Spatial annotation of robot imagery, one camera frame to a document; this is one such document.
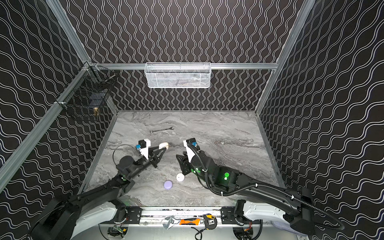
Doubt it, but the cream earbud charging case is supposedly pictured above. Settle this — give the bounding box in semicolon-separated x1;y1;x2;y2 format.
158;142;169;150

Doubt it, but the white round charging case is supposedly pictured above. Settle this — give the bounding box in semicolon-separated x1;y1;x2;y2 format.
176;173;185;182

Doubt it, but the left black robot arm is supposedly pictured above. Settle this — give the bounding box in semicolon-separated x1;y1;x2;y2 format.
28;143;169;240

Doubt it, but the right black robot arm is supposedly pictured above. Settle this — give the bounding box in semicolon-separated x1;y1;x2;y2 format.
176;151;345;235

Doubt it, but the purple round charging case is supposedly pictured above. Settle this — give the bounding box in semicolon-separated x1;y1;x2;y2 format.
164;180;173;190

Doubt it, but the steel combination wrench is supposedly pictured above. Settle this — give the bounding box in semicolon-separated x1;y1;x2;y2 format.
150;127;175;134

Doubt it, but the adjustable wrench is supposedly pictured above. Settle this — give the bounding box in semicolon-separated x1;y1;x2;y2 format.
163;216;179;230

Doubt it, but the yellow black tape measure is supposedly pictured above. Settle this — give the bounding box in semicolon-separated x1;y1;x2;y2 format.
203;214;218;230

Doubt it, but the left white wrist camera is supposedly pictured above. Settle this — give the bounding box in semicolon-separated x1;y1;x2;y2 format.
135;139;151;160

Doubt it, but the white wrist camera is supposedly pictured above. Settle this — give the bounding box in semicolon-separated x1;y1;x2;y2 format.
135;139;151;160
183;138;200;163

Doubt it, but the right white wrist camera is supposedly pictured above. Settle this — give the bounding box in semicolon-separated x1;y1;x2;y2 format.
183;138;200;163

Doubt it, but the white wire mesh basket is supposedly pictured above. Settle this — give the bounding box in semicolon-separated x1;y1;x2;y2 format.
144;62;212;89

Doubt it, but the black wire basket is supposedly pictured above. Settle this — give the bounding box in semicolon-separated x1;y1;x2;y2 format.
62;66;117;122

